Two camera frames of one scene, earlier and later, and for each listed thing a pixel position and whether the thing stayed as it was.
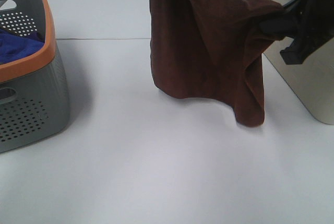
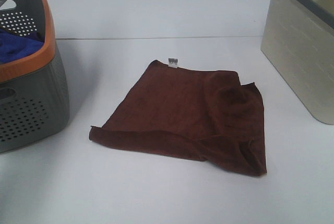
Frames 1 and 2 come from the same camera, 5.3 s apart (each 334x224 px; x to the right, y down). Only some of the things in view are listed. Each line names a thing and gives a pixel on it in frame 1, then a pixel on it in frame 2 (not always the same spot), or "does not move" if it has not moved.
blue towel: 13,47 does not move
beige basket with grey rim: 312,82 does not move
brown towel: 205,43 to 199,114
